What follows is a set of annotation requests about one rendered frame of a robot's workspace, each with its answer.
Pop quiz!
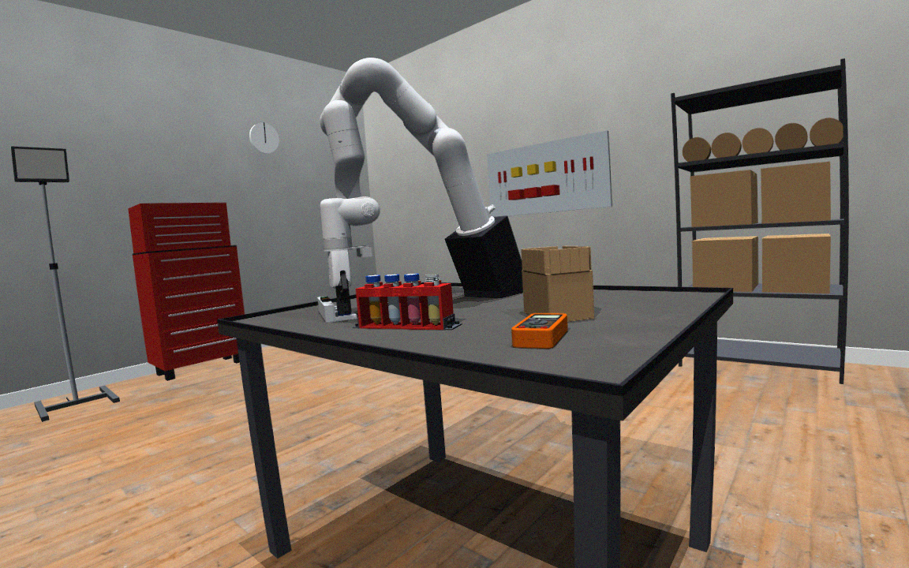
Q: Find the orange digital multimeter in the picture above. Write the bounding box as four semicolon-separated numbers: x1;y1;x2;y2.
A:
511;313;567;349

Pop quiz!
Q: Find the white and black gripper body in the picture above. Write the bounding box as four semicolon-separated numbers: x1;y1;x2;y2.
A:
324;248;352;289

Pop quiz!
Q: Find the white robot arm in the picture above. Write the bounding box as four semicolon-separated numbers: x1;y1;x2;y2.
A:
320;58;495;257

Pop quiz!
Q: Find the brown cardboard box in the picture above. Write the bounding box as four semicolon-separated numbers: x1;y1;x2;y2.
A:
521;246;594;322

